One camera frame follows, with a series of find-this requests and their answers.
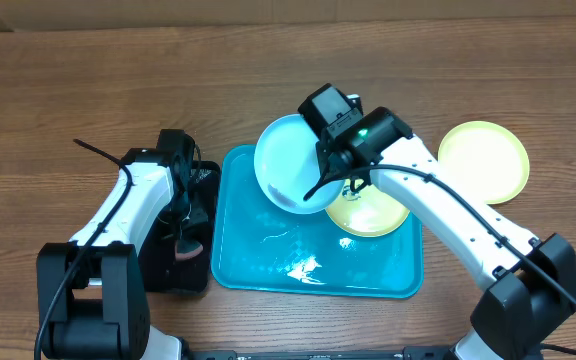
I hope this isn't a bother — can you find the orange green scrub sponge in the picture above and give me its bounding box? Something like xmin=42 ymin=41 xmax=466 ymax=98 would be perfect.
xmin=174 ymin=240 xmax=203 ymax=262

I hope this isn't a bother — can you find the light blue plate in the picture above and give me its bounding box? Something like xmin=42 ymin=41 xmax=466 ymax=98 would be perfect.
xmin=254 ymin=114 xmax=344 ymax=215

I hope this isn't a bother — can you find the yellow plate with blue stain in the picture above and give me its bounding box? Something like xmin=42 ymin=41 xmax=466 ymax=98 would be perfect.
xmin=326 ymin=180 xmax=410 ymax=237

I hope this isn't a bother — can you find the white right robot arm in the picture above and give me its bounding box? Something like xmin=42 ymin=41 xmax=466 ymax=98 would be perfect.
xmin=304 ymin=106 xmax=576 ymax=359

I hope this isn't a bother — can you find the black plastic tray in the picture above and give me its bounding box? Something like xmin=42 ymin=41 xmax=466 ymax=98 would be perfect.
xmin=138 ymin=161 xmax=221 ymax=295

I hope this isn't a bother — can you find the teal plastic tray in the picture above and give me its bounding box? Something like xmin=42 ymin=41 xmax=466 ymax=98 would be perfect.
xmin=211 ymin=145 xmax=424 ymax=299

